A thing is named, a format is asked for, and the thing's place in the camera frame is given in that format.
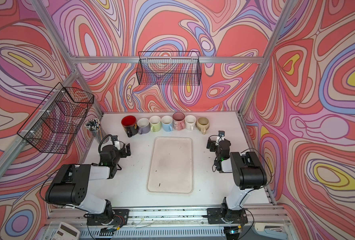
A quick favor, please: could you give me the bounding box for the beige teapot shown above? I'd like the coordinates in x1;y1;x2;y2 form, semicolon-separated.
196;117;210;135

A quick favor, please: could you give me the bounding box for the black mug red inside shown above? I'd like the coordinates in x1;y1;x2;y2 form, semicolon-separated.
121;115;139;138

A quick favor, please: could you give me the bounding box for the white mug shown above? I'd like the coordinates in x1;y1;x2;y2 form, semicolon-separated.
184;115;196;131

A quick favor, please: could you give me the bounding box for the purple mug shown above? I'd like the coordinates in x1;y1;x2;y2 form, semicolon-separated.
137;118;151;135

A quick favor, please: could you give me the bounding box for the pink mug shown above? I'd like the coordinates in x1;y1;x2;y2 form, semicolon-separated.
173;112;185;131

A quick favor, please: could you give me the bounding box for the beige serving tray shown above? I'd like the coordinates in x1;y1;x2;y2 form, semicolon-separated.
147;137;193;194

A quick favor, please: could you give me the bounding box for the light green mug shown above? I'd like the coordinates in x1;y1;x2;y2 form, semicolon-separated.
149;116;162;132

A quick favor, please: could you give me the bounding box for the light blue mug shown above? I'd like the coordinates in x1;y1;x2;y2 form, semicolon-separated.
161;116;174;132

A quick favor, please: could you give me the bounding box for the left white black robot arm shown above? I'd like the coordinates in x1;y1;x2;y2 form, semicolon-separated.
44;141;131;225

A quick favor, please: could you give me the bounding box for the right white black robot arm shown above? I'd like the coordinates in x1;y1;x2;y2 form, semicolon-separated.
204;135;267;225

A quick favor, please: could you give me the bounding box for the metal cup of pens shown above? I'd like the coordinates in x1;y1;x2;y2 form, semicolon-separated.
85;118;106;143

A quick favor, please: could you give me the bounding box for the white calculator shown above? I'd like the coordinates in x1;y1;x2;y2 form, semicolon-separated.
51;222;80;240

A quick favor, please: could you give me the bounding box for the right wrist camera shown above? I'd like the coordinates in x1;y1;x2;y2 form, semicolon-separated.
216;131;225;142

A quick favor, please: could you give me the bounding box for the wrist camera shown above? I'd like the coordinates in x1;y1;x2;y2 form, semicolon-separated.
216;131;225;142
111;135;121;150

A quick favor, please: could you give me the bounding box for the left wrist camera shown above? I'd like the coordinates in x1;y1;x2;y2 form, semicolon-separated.
111;135;121;150

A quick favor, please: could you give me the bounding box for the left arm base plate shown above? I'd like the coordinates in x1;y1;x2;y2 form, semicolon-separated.
84;209;129;227

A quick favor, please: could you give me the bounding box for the left black wire basket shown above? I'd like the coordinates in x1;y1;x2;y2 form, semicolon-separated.
17;83;95;154

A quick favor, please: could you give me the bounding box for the black wire basket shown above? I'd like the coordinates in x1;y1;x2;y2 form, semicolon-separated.
17;83;95;154
136;51;202;86

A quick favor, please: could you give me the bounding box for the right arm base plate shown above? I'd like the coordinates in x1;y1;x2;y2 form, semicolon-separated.
202;208;248;226

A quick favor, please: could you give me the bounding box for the back black wire basket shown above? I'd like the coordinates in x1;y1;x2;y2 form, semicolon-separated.
136;51;202;86

